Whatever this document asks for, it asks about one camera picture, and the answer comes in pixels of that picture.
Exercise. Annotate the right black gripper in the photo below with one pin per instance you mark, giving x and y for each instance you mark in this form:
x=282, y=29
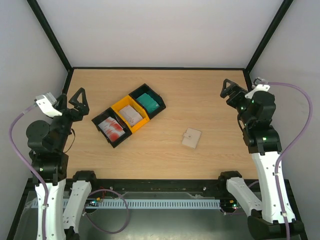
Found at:
x=235, y=94

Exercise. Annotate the black bin with red cards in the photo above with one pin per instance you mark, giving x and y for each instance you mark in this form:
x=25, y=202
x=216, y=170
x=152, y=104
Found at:
x=105, y=114

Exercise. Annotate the yellow bin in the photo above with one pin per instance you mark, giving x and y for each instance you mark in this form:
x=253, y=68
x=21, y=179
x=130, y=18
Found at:
x=127, y=100

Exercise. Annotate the red patterned card stack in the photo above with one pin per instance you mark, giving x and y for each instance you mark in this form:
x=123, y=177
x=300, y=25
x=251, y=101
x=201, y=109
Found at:
x=111, y=128

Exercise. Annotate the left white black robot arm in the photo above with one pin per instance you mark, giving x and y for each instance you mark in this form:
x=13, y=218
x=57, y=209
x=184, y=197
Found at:
x=56, y=220

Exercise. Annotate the green card stack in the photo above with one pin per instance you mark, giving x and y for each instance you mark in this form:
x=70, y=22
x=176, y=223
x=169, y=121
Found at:
x=148, y=102

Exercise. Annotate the light blue slotted cable duct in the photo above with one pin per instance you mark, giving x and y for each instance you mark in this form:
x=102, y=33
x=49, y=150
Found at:
x=197, y=204

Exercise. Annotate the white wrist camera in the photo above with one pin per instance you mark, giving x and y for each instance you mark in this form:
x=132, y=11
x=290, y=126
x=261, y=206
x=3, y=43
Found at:
x=259, y=84
x=46, y=104

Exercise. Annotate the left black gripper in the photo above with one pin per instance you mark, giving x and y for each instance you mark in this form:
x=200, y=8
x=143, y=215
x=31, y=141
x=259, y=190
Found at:
x=83, y=109

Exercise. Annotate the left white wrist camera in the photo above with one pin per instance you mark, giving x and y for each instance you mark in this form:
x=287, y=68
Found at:
x=46, y=104

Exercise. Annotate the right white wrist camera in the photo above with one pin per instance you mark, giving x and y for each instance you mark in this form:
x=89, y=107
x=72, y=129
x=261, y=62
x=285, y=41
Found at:
x=259, y=84

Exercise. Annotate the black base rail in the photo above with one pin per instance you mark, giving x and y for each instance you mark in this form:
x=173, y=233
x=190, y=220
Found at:
x=204, y=187

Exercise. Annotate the black bin with green cards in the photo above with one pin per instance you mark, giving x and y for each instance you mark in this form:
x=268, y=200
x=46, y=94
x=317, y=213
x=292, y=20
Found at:
x=146, y=89

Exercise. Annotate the black aluminium frame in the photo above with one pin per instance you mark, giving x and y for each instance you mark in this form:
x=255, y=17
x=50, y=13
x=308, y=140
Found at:
x=37, y=11

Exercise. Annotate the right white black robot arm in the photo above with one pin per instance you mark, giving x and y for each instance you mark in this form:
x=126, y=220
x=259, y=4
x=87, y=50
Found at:
x=271, y=216

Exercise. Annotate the beige card holder wallet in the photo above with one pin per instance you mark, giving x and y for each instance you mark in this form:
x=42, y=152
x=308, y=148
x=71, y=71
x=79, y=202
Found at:
x=191, y=138

